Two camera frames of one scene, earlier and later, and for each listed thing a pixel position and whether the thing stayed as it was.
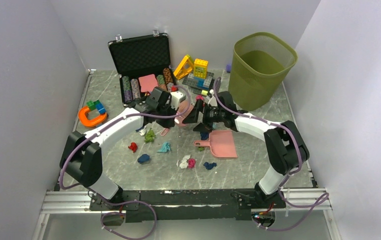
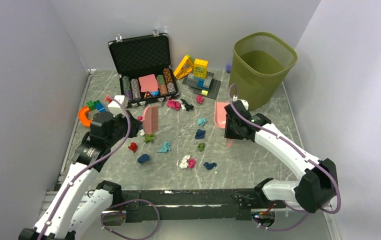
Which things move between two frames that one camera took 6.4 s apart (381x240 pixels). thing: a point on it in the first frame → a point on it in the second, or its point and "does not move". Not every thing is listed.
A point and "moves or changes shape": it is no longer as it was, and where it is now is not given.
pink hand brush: (183, 106) moves or changes shape
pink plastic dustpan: (221, 143) moves or changes shape
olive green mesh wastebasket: (258, 67) does not move
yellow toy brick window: (200, 70) does not move
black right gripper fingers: (167, 206) does not move
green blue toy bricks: (96, 104) does not move
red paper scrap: (133, 147) does not move
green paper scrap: (149, 136) does not move
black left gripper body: (167, 109) → (121, 124)
